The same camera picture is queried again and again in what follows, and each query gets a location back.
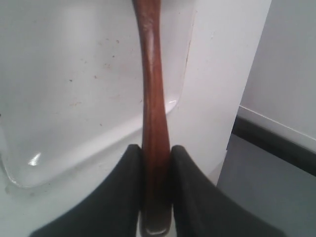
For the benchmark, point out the brown wooden spoon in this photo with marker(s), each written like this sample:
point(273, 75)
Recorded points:
point(156, 211)

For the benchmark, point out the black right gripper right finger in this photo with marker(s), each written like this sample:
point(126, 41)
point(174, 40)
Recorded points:
point(202, 210)

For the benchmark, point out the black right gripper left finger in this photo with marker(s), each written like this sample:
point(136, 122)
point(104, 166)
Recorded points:
point(111, 210)

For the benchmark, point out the white plastic tray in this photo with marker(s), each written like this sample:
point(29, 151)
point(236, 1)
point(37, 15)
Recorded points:
point(70, 83)

